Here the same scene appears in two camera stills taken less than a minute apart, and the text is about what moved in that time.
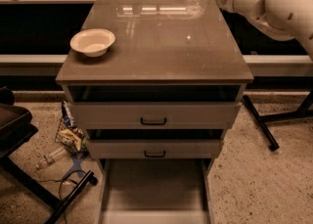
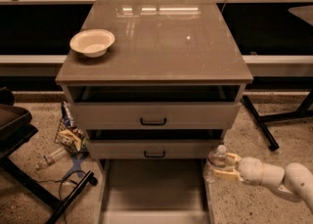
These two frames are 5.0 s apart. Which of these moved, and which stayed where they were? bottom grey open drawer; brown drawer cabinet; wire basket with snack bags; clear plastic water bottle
Moved: clear plastic water bottle
Stayed: wire basket with snack bags; bottom grey open drawer; brown drawer cabinet
